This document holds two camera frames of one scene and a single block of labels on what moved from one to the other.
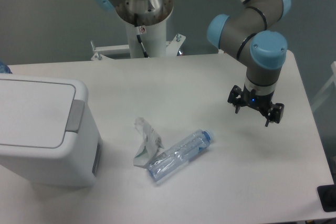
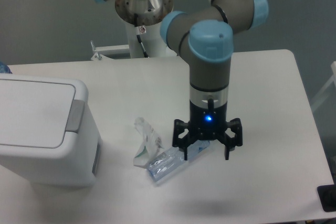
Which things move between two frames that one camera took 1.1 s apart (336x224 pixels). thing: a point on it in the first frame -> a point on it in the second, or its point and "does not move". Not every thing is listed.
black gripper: x=237 y=97 -> x=208 y=124
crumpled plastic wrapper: x=151 y=142 does not move
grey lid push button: x=75 y=116 does not move
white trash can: x=48 y=134 does not move
